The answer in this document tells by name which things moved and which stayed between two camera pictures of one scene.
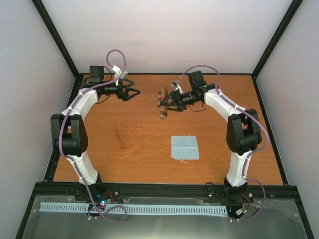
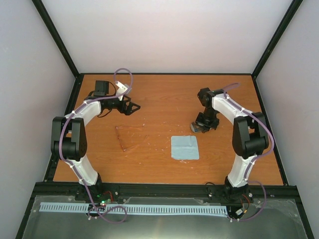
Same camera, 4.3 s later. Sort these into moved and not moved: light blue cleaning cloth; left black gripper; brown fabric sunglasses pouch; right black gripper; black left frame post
Moved: left black gripper; brown fabric sunglasses pouch; right black gripper
Not moved: black left frame post; light blue cleaning cloth
